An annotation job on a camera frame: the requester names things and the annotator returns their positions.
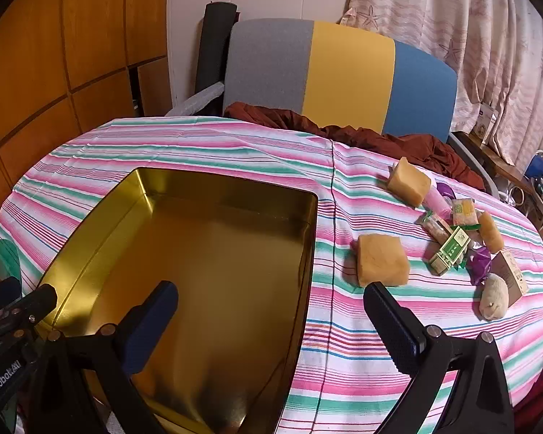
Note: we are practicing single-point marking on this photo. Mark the beige patterned curtain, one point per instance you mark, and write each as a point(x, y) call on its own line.
point(479, 31)

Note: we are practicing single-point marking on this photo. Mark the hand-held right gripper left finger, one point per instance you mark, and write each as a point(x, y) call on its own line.
point(154, 325)

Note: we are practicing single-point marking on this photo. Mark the white carton box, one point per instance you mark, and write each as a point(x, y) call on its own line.
point(486, 120)

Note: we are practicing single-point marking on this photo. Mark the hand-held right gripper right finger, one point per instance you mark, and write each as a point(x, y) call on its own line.
point(396, 332)

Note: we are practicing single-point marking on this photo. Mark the golden metal tin box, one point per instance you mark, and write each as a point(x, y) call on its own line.
point(208, 257)

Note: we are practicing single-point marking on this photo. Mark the wooden wardrobe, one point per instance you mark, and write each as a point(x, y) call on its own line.
point(49, 54)

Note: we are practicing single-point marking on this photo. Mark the white foam roll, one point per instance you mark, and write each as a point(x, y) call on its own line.
point(199, 99)

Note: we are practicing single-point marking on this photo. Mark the pink packet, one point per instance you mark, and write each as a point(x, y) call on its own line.
point(436, 203)

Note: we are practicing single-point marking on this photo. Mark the purple wrapper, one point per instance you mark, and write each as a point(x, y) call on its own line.
point(482, 264)
point(444, 189)

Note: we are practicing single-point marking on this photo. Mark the wooden side table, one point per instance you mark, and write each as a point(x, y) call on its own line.
point(502, 162)

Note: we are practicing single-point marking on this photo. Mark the small yellow sponge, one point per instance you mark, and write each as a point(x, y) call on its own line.
point(491, 233)

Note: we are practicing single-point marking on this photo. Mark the cream plush toy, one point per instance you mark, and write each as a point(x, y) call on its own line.
point(493, 298)

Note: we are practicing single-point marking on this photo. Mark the pink green striped tablecloth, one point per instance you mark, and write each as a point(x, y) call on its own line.
point(253, 153)

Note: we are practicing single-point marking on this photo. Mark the black rolled mat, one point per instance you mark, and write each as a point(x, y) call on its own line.
point(212, 45)

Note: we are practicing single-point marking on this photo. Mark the reddish brown cloth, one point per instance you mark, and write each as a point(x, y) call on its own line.
point(389, 144)

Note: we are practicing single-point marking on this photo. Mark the small printed cardboard box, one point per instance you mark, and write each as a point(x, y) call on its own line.
point(511, 278)

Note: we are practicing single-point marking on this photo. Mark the yellow white snack packet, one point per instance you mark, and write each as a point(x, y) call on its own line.
point(462, 211)

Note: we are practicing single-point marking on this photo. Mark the small green white box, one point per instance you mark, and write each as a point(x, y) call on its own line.
point(450, 251)

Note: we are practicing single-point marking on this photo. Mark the grey yellow blue chair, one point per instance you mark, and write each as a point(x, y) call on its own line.
point(344, 77)

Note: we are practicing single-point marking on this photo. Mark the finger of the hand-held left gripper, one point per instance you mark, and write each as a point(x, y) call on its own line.
point(31, 305)
point(0, 294)

